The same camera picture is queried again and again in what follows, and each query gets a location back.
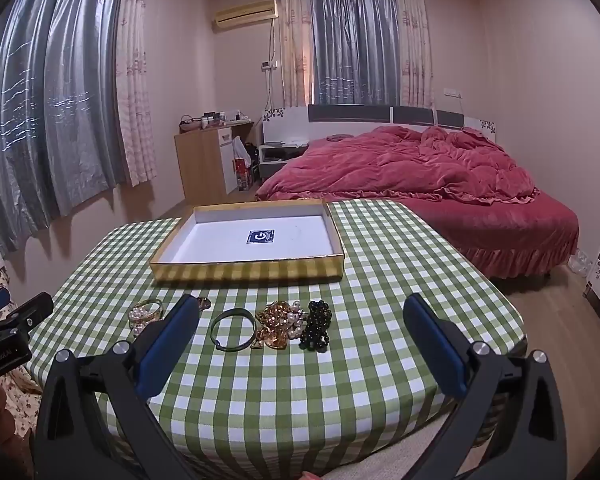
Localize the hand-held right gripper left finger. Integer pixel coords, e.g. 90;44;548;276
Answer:
32;294;202;480

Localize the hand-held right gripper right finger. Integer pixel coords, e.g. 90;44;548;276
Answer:
402;294;568;480

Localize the gold pearl bracelet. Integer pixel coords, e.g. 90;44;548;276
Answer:
128;298;167;337

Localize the black bangle with gold pendant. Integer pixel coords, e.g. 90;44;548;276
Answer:
210;309;263;352

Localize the amber bead bracelet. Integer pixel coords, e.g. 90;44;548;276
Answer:
256;300;306;348

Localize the gold cardboard box tray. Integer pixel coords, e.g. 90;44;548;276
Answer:
149;198;347;285

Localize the black bead bracelet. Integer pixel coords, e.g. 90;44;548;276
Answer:
299;300;333;353

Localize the floral cloth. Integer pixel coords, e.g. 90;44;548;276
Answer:
0;265;43;438

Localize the green checked tablecloth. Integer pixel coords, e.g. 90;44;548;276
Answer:
27;199;528;480

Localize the red bed with quilt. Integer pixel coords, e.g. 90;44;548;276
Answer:
255;126;580;278

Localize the wooden cabinet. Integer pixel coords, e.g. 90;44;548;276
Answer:
174;121;255;204

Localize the red paper bag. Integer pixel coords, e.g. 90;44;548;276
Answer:
233;157;255;193

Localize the large grey curtain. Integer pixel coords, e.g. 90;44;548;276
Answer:
0;0;131;256

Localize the white plastic bag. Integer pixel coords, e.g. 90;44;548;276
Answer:
231;135;252;168

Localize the white nightstand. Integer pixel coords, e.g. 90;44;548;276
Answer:
258;141;309;184

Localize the pink floral curtain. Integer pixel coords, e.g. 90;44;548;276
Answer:
279;0;315;109
394;0;436;110
114;0;159;188

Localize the white and grey headboard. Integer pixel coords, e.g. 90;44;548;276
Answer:
262;105;498;147

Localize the grey window curtain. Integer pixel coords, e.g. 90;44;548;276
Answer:
307;0;401;107

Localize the beige air conditioner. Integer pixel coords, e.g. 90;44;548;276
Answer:
212;0;279;30

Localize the air conditioner cable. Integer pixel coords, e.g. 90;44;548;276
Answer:
266;20;279;111

